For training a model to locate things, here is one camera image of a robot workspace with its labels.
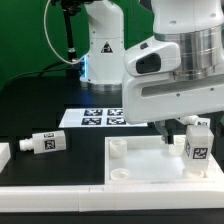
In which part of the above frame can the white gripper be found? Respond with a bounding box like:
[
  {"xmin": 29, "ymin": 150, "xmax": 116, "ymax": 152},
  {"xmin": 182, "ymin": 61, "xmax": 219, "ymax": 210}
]
[{"xmin": 122, "ymin": 37, "xmax": 224, "ymax": 145}]

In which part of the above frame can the white square table top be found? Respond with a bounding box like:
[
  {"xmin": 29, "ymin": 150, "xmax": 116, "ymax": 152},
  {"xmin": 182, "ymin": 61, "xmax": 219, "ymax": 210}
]
[{"xmin": 105, "ymin": 135, "xmax": 224, "ymax": 184}]

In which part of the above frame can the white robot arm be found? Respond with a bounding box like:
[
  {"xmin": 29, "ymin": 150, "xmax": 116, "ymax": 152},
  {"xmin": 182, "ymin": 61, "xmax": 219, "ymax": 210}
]
[{"xmin": 81, "ymin": 0, "xmax": 224, "ymax": 124}]

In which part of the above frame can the white tag sheet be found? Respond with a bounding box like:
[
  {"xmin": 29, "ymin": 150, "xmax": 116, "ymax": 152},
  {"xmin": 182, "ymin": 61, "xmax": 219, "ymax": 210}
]
[{"xmin": 58, "ymin": 107, "xmax": 148, "ymax": 129}]

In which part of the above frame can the white left fence block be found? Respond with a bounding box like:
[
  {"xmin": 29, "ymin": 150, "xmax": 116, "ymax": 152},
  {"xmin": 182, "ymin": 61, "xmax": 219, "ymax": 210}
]
[{"xmin": 0, "ymin": 143, "xmax": 11, "ymax": 173}]

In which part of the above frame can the white front fence rail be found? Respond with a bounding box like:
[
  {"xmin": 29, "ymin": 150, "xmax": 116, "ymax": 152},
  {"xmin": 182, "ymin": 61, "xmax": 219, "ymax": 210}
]
[{"xmin": 0, "ymin": 183, "xmax": 224, "ymax": 212}]

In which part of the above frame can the white cable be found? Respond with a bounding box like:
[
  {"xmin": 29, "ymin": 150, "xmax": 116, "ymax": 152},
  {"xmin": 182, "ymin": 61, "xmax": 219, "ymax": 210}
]
[{"xmin": 43, "ymin": 0, "xmax": 86, "ymax": 66}]

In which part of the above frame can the black cable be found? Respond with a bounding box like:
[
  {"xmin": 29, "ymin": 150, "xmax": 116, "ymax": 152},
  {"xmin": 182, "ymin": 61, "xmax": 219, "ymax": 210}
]
[{"xmin": 2, "ymin": 61, "xmax": 73, "ymax": 91}]

